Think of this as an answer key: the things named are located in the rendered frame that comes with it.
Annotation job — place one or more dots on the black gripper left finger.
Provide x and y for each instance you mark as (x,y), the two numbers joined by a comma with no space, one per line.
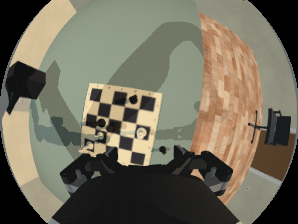
(82,169)

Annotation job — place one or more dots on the chessboard with chess pieces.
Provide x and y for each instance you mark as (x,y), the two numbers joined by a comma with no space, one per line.
(112,104)

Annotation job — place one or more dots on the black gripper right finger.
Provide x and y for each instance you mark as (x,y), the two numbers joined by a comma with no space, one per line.
(216,174)

